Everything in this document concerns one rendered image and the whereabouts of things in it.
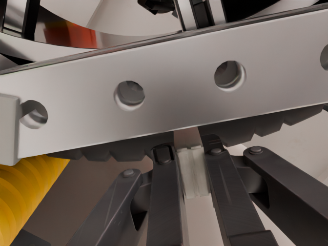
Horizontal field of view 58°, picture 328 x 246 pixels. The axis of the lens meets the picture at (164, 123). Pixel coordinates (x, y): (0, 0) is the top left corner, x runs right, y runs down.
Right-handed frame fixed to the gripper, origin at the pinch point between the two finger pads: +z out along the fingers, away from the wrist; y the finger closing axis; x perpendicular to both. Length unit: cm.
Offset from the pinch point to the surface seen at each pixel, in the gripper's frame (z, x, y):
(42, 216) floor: 61, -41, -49
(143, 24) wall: 339, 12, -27
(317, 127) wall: 342, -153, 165
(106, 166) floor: 109, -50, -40
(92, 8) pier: 326, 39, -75
